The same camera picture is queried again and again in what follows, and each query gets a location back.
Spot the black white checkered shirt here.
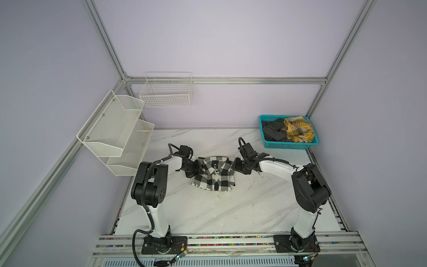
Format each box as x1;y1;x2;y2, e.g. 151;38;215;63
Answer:
192;156;235;192

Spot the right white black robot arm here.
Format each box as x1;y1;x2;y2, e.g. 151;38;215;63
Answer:
232;138;331;252

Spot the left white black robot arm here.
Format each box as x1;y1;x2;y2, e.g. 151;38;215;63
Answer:
131;144;201;238

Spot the teal plastic basket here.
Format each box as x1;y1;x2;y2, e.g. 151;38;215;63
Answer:
259;115;319;150

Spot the dark grey shirt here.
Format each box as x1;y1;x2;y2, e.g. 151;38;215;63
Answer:
261;118;290;142

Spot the yellow plaid shirt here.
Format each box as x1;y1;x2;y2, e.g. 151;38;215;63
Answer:
283;116;315;143

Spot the white mesh lower shelf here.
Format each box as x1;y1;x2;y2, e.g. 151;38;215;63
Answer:
106;120;155;176

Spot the white mesh shelf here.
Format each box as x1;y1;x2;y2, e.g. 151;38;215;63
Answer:
106;120;155;176
76;91;145;158

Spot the white mesh upper shelf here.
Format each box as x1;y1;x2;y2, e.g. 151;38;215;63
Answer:
76;91;145;158

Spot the left black corrugated cable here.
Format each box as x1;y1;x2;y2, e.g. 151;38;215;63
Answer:
132;143;181;267

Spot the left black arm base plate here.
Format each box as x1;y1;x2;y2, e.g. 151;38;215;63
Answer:
141;235;188;255

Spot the white wire basket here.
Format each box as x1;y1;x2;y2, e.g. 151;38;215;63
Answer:
140;72;193;108

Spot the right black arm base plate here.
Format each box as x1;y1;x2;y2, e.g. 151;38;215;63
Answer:
273;234;320;253

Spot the white slotted cable duct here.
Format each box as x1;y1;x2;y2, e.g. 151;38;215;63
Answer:
102;256;298;267

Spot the aluminium frame back bar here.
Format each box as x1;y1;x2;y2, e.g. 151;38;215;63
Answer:
126;77;328;85

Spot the aluminium mounting rail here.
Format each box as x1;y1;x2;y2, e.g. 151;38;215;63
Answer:
92;231;368;258

